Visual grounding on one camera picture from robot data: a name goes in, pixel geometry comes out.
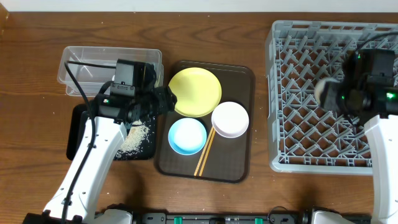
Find small light green bowl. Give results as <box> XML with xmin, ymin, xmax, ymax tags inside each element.
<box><xmin>314</xmin><ymin>78</ymin><xmax>340</xmax><ymax>111</ymax></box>

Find rice grains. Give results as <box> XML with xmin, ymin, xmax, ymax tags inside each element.
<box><xmin>114</xmin><ymin>117</ymin><xmax>157</xmax><ymax>161</ymax></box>

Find light blue bowl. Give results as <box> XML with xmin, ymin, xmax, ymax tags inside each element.
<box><xmin>167</xmin><ymin>118</ymin><xmax>207</xmax><ymax>156</ymax></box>

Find white pink bowl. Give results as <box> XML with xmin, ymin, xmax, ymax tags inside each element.
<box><xmin>211</xmin><ymin>101</ymin><xmax>249</xmax><ymax>138</ymax></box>

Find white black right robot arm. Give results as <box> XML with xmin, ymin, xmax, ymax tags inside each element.
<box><xmin>314</xmin><ymin>49</ymin><xmax>397</xmax><ymax>223</ymax></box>

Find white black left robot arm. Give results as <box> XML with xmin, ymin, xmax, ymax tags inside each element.
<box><xmin>24</xmin><ymin>86</ymin><xmax>177</xmax><ymax>223</ymax></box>

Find grey dishwasher rack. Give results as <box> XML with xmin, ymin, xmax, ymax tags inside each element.
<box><xmin>265</xmin><ymin>21</ymin><xmax>397</xmax><ymax>175</ymax></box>

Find yellow round plate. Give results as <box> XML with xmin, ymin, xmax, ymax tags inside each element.
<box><xmin>169</xmin><ymin>67</ymin><xmax>222</xmax><ymax>118</ymax></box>

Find black rectangular tray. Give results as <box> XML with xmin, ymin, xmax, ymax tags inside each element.
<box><xmin>66</xmin><ymin>103</ymin><xmax>157</xmax><ymax>161</ymax></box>

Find clear plastic bin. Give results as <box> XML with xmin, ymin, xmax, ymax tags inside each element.
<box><xmin>57</xmin><ymin>46</ymin><xmax>164</xmax><ymax>93</ymax></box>

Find dark brown serving tray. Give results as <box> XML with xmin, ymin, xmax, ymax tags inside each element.
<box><xmin>154</xmin><ymin>60</ymin><xmax>256</xmax><ymax>183</ymax></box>

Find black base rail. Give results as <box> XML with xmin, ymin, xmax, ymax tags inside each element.
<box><xmin>105</xmin><ymin>205</ymin><xmax>373</xmax><ymax>224</ymax></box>

